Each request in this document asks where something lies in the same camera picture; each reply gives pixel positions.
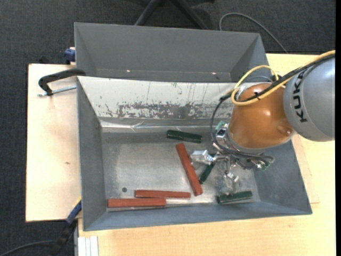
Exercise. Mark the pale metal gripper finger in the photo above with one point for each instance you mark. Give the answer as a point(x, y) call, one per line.
point(200, 156)
point(230, 179)

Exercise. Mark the red-brown flat block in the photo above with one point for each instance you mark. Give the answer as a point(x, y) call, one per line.
point(162, 194)
point(136, 202)
point(189, 169)

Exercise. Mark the dark green flat block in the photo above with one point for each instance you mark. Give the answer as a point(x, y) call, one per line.
point(235, 197)
point(183, 136)
point(206, 173)

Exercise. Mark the grey metal bin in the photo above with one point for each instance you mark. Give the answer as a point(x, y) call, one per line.
point(149, 167)

